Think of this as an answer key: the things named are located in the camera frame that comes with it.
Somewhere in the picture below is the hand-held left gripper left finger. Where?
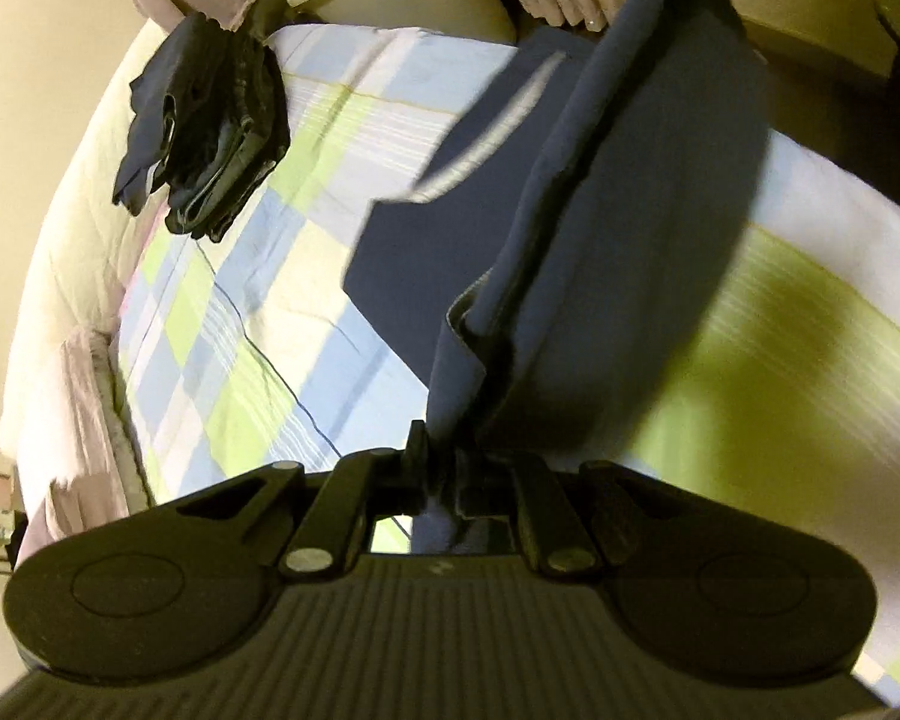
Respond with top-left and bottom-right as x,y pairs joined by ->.
172,421 -> 431,580

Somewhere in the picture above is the checked bed sheet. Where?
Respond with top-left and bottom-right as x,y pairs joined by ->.
116,22 -> 900,691

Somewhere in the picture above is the navy blue garment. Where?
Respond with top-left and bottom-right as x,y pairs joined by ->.
343,0 -> 773,556

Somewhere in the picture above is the pale pink blanket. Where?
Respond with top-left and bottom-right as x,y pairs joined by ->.
22,326 -> 152,550

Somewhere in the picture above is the white quilted mattress edge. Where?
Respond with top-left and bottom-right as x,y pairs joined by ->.
0,15 -> 167,511

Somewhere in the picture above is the pile of dark folded clothes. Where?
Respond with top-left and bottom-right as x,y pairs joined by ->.
112,13 -> 292,241

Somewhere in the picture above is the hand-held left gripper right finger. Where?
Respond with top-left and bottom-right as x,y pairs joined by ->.
456,448 -> 692,580

